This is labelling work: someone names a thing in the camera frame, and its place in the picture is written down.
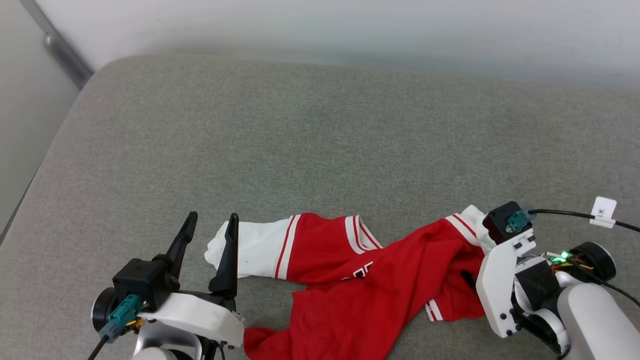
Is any teal right camera connector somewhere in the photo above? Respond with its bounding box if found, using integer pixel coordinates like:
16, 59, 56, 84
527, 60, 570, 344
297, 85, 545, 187
506, 209, 537, 234

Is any teal left camera connector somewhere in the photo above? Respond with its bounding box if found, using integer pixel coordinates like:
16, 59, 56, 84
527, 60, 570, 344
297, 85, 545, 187
99, 294, 143, 343

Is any grey fabric sofa seat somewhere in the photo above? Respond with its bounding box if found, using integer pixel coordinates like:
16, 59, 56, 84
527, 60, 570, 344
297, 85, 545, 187
0, 52, 640, 360

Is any red and white basketball jersey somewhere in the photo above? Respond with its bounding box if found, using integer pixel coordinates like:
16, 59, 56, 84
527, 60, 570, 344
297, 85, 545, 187
204, 204, 488, 360

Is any left gripper body white shell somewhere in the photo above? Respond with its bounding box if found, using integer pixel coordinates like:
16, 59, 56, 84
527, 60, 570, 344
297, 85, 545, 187
139, 291, 246, 360

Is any black left camera cable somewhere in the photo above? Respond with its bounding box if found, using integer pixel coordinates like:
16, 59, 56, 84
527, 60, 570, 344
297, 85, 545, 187
87, 335, 111, 360

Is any black camera cable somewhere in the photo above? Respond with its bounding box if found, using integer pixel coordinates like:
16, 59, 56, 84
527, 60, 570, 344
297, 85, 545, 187
87, 335, 111, 360
530, 209, 640, 233

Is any white cable tag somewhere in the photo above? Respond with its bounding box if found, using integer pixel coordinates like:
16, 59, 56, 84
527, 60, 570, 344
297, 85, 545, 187
590, 196, 618, 229

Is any black right camera cable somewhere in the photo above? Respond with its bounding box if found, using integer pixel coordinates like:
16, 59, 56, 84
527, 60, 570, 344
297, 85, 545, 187
530, 209, 640, 233

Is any teal camera connector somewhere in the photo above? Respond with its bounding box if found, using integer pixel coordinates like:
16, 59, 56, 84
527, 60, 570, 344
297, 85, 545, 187
506, 209, 537, 234
99, 294, 143, 343

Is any grey metal wall rail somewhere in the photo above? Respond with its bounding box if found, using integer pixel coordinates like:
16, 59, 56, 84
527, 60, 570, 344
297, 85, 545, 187
20, 0, 95, 91

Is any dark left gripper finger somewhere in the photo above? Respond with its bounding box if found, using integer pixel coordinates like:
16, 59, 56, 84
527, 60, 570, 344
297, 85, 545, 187
165, 211, 198, 281
209, 213, 240, 301

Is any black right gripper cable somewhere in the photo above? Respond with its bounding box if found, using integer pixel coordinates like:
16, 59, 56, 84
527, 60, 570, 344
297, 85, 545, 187
575, 267, 640, 308

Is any right gripper body white shell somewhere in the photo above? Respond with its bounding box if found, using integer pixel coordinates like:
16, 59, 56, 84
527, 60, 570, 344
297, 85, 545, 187
476, 231, 617, 338

